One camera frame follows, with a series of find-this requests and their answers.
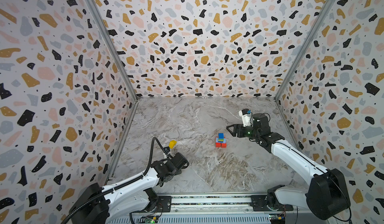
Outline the left wall corner aluminium post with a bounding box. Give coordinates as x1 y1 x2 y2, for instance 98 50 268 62
85 0 138 103

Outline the right wall corner aluminium post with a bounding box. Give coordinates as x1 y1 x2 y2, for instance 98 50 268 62
274 0 336 103

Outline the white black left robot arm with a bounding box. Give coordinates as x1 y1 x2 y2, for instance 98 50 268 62
62 153 189 224

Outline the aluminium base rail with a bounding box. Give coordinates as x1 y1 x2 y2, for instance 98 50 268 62
112 193 324 224

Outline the yellow arch block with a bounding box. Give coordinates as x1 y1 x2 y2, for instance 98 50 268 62
169 140 177 149

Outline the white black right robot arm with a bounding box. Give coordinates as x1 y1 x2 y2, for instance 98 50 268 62
226 109 351 220

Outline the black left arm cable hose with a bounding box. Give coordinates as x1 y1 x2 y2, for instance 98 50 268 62
143 136 173 177

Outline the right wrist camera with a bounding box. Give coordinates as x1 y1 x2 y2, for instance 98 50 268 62
239 109 253 127

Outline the wall corner aluminium post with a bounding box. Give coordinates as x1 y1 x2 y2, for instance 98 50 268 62
85 0 138 103
274 0 336 103

